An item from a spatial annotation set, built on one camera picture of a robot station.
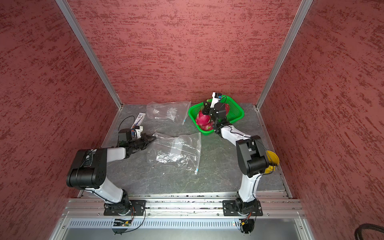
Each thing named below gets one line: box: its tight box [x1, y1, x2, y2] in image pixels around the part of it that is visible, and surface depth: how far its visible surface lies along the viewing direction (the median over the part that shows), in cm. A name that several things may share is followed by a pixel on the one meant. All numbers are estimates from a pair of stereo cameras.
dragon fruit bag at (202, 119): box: [196, 110, 211, 125], surface depth 92 cm
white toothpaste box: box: [130, 112, 147, 129], surface depth 112 cm
